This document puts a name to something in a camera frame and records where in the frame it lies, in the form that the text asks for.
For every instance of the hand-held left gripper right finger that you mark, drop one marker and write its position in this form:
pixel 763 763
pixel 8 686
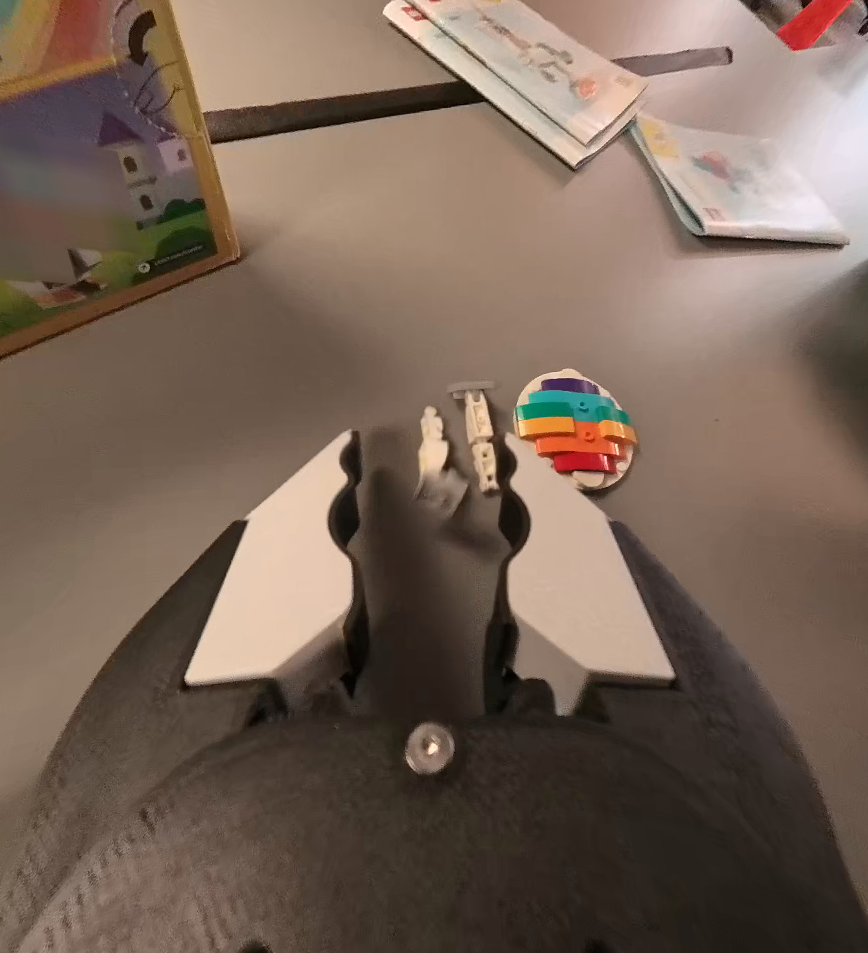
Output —
pixel 590 595

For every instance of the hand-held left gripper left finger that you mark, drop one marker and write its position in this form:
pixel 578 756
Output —
pixel 270 595

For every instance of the white toy brick leg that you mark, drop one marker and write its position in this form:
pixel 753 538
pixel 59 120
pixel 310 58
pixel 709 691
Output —
pixel 482 447
pixel 434 447

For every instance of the rainbow toy brick base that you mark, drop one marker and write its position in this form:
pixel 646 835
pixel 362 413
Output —
pixel 575 439

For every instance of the yellow toy box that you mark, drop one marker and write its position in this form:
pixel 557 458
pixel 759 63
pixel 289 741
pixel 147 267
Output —
pixel 180 112

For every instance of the red flat object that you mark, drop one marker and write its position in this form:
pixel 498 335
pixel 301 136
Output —
pixel 813 22

